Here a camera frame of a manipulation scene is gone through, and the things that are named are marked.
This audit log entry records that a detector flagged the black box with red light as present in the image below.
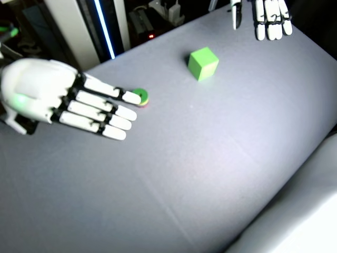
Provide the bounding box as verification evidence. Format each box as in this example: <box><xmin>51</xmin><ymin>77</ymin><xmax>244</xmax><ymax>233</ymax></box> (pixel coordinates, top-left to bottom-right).
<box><xmin>128</xmin><ymin>10</ymin><xmax>162</xmax><ymax>44</ymax></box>

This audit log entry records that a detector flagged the blue light strip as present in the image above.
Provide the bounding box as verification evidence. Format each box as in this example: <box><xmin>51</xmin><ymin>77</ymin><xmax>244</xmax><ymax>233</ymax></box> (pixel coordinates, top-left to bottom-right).
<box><xmin>93</xmin><ymin>0</ymin><xmax>117</xmax><ymax>60</ymax></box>

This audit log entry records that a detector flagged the grey table cloth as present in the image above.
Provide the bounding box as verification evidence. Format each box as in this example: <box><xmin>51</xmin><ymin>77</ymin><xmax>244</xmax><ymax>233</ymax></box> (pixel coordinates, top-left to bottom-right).
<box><xmin>0</xmin><ymin>2</ymin><xmax>337</xmax><ymax>253</ymax></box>

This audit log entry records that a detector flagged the coloured ring toy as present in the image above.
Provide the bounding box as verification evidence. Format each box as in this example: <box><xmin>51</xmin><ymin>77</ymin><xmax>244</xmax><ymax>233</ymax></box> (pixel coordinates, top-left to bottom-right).
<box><xmin>131</xmin><ymin>87</ymin><xmax>150</xmax><ymax>108</ymax></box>

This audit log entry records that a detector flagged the white pillar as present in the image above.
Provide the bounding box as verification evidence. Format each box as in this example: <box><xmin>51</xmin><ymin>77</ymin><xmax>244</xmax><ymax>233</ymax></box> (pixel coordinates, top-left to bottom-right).
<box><xmin>43</xmin><ymin>0</ymin><xmax>102</xmax><ymax>70</ymax></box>

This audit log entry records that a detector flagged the green foam cube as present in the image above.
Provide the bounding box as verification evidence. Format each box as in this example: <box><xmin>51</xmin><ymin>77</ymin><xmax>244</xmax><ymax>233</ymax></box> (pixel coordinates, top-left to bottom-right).
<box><xmin>187</xmin><ymin>46</ymin><xmax>220</xmax><ymax>82</ymax></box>

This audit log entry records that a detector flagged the white power adapter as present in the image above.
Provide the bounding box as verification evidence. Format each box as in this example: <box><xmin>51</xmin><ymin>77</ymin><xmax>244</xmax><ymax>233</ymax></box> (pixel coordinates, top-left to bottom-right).
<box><xmin>148</xmin><ymin>0</ymin><xmax>185</xmax><ymax>27</ymax></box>

